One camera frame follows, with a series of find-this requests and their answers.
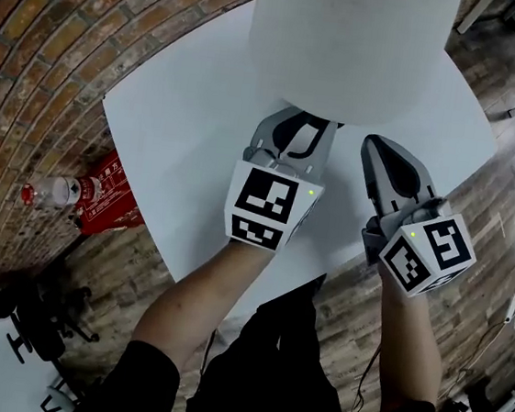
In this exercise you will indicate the white power strip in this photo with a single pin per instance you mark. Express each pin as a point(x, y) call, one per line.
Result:
point(512, 308)

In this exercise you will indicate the white table lamp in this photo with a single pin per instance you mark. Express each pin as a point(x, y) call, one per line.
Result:
point(349, 49)

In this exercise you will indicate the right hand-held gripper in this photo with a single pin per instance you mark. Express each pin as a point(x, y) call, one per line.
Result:
point(423, 251)

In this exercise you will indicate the person's black clothing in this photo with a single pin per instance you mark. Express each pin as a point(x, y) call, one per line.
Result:
point(264, 386)

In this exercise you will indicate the clear plastic bottle red cap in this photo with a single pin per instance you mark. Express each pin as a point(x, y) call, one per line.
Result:
point(60, 192)

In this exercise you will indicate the black swivel chair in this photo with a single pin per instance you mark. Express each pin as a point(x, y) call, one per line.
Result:
point(41, 319)

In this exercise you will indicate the person's left forearm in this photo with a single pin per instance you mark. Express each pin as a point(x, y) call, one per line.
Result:
point(200, 305)

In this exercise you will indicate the white square table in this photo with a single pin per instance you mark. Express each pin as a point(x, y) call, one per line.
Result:
point(176, 145)

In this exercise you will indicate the person's right forearm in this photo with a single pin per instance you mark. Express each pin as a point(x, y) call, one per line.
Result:
point(407, 347)

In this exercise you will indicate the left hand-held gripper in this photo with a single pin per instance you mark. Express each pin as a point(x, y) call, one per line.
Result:
point(262, 201)

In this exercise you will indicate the red fire equipment box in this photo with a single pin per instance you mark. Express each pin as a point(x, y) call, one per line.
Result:
point(110, 202)

